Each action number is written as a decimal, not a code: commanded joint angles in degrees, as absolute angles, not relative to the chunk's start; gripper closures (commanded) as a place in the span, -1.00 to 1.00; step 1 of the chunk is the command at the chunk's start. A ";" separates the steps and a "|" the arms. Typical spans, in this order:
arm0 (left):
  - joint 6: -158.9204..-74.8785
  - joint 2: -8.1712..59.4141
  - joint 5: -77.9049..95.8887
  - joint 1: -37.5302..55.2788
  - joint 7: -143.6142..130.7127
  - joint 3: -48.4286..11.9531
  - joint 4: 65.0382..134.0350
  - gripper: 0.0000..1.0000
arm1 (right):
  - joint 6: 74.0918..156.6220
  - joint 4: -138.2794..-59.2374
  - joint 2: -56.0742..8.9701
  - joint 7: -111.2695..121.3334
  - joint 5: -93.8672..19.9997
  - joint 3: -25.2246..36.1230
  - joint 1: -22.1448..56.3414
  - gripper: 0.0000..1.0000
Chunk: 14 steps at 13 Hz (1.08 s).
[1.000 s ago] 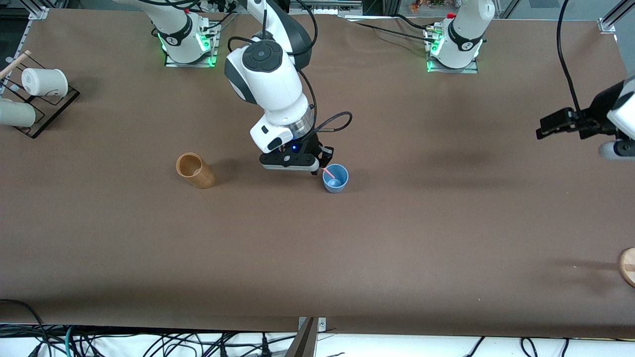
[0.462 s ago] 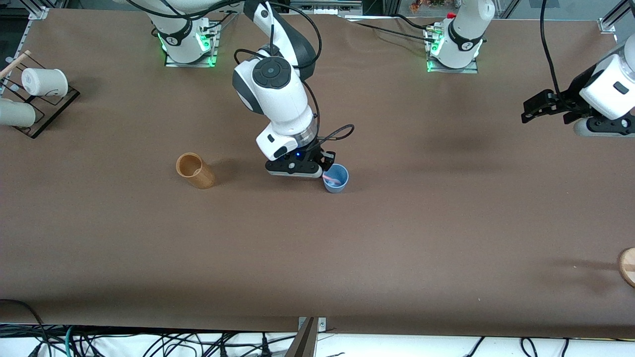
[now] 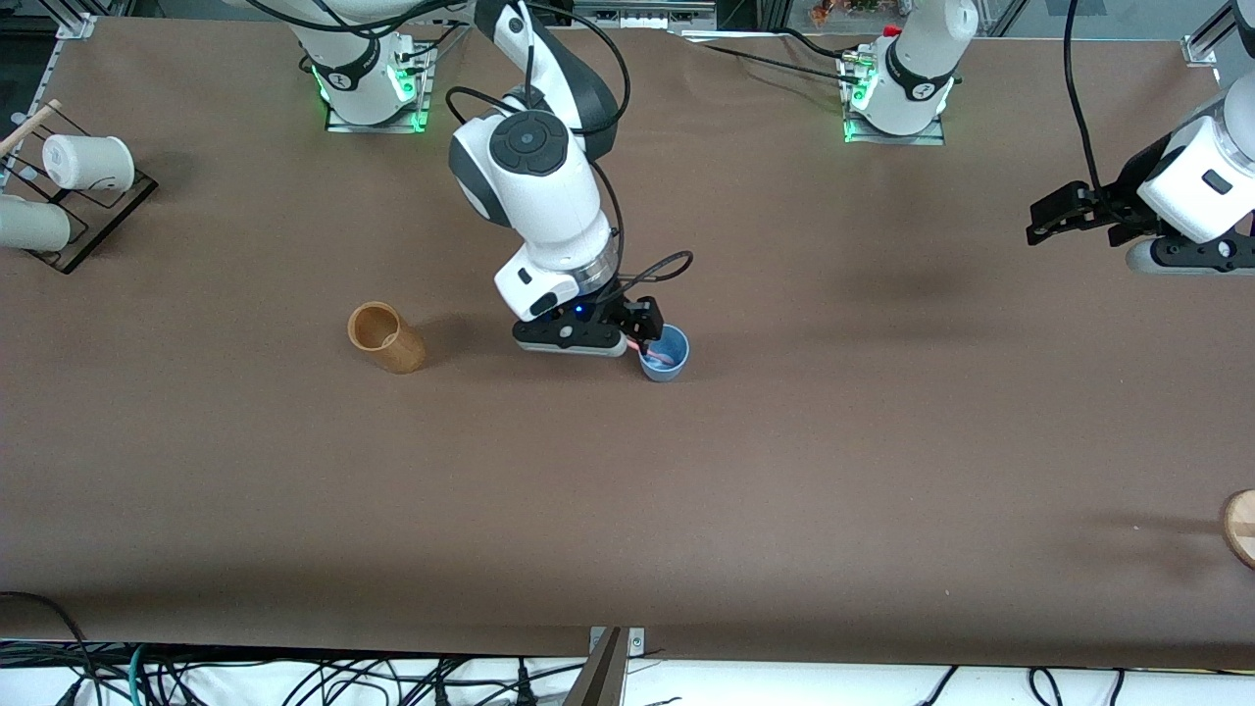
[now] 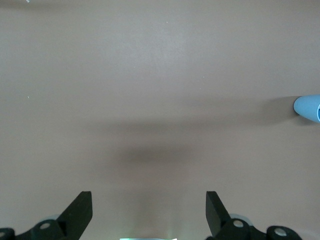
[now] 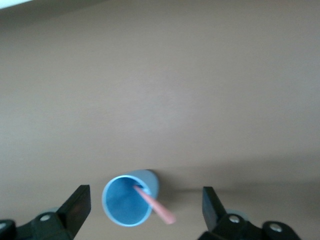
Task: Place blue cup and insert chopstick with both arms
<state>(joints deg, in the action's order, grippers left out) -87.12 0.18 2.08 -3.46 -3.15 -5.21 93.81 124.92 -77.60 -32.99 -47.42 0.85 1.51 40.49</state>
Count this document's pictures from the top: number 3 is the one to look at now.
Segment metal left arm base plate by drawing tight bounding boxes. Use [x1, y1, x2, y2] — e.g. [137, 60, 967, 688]
[841, 54, 948, 147]

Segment light wooden stick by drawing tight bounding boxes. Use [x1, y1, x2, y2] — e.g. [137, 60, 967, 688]
[0, 98, 63, 159]

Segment black looping floor cable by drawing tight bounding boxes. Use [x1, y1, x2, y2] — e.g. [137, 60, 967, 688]
[0, 590, 104, 706]

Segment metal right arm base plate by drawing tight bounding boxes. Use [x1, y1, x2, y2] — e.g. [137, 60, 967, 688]
[325, 43, 435, 134]

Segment round wooden disc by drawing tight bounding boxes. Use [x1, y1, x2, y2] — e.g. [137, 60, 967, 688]
[1221, 488, 1255, 571]

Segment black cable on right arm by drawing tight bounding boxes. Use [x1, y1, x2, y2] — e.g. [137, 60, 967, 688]
[245, 0, 694, 300]

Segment blue cup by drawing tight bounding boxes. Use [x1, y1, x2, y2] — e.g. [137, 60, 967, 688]
[637, 325, 691, 384]

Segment white paper cup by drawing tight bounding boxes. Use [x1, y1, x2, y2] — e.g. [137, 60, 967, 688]
[0, 193, 73, 252]
[41, 133, 136, 193]

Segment small metal table bracket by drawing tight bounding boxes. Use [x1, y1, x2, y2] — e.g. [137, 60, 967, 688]
[588, 627, 647, 660]

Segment brown wooden cylinder holder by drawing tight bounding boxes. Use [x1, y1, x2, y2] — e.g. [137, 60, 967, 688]
[347, 302, 428, 376]

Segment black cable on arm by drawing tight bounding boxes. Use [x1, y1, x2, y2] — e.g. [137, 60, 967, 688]
[1063, 0, 1119, 202]
[245, 0, 694, 300]

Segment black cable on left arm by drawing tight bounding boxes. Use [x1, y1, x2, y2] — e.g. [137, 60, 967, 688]
[1063, 0, 1119, 202]

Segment aluminium frame profile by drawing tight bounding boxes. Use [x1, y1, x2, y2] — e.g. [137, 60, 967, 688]
[1180, 0, 1255, 68]

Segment black wire cup rack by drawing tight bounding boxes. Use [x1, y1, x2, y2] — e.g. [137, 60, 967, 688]
[0, 106, 160, 276]

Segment black cable to arm base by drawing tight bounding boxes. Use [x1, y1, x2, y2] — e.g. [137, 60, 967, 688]
[675, 27, 869, 89]

